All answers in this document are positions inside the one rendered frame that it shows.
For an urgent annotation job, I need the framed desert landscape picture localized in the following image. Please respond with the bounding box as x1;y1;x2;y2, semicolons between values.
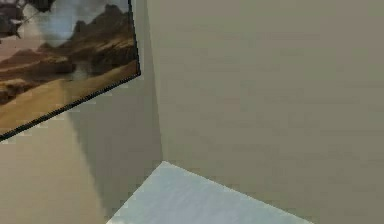
0;0;142;142

